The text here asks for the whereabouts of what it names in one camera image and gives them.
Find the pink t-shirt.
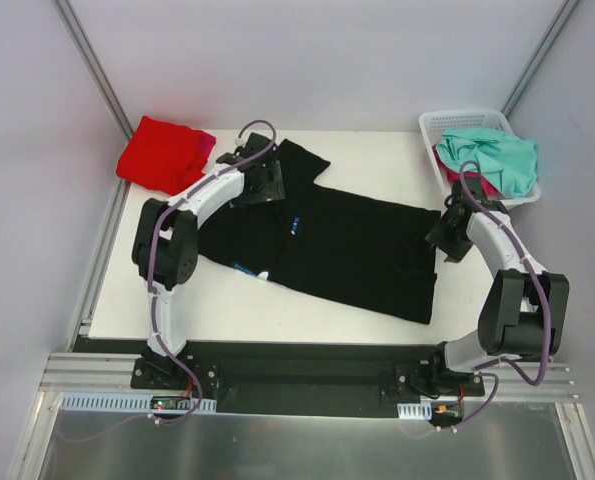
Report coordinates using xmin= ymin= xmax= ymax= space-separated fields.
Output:
xmin=197 ymin=132 xmax=217 ymax=162

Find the black daisy t-shirt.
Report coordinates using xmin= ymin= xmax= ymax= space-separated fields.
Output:
xmin=199 ymin=140 xmax=440 ymax=324

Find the red t-shirt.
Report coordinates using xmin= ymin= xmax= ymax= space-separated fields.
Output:
xmin=116 ymin=116 xmax=208 ymax=196

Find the white plastic basket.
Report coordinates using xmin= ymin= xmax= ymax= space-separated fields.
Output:
xmin=418 ymin=109 xmax=541 ymax=209

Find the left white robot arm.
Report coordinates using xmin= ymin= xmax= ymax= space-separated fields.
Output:
xmin=131 ymin=133 xmax=285 ymax=389

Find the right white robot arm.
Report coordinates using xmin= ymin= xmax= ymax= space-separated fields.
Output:
xmin=426 ymin=176 xmax=570 ymax=395

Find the magenta t-shirt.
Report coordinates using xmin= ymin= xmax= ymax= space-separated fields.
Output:
xmin=445 ymin=170 xmax=500 ymax=197

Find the teal t-shirt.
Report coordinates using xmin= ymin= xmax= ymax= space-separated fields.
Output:
xmin=432 ymin=127 xmax=538 ymax=199

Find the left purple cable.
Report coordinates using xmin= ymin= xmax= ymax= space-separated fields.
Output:
xmin=56 ymin=118 xmax=279 ymax=441

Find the right white cable duct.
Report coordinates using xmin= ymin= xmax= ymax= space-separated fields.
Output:
xmin=397 ymin=402 xmax=432 ymax=421

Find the white cable duct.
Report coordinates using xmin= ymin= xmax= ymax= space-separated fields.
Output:
xmin=61 ymin=392 xmax=217 ymax=415
xmin=397 ymin=402 xmax=432 ymax=421

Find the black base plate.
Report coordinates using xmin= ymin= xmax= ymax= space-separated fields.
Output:
xmin=130 ymin=341 xmax=484 ymax=418

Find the left aluminium frame post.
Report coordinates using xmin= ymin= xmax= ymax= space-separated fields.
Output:
xmin=52 ymin=0 xmax=138 ymax=146

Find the aluminium frame post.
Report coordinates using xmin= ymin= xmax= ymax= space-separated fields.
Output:
xmin=52 ymin=0 xmax=138 ymax=146
xmin=501 ymin=0 xmax=583 ymax=118

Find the right aluminium frame post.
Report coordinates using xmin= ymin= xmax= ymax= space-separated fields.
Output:
xmin=501 ymin=0 xmax=583 ymax=118

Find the left white cable duct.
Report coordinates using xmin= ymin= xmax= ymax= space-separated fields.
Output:
xmin=61 ymin=392 xmax=217 ymax=415

